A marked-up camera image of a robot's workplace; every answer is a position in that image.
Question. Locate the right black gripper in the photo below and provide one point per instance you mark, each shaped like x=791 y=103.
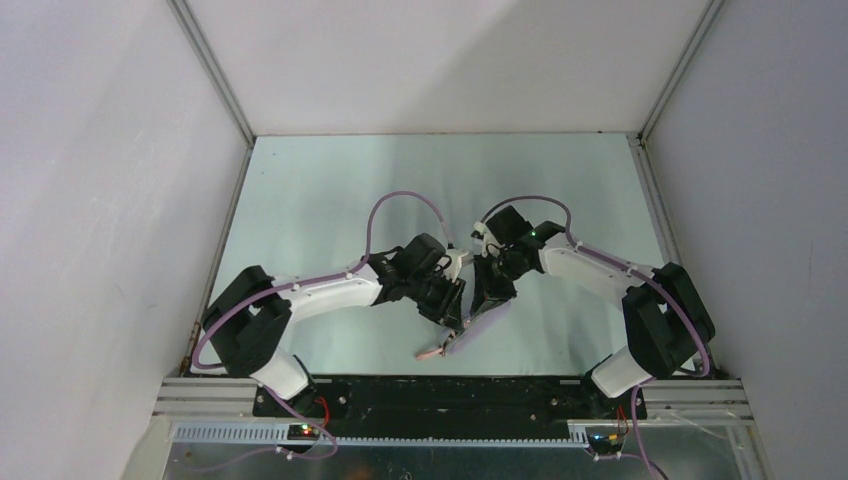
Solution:
x=493 y=289

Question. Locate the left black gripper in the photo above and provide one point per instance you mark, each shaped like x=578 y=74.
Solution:
x=448 y=304

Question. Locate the grey umbrella case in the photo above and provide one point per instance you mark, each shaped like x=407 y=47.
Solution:
x=477 y=325

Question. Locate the pink black folding umbrella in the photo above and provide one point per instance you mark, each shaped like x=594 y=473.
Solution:
x=434 y=351

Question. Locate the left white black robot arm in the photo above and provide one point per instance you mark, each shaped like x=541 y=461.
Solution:
x=246 y=324

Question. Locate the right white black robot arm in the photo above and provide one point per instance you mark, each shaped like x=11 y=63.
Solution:
x=665 y=320

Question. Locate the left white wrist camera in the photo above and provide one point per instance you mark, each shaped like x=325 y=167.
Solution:
x=457 y=260

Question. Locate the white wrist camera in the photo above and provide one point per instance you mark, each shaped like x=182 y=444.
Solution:
x=481 y=235
x=457 y=260

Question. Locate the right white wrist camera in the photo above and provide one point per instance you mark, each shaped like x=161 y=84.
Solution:
x=481 y=235

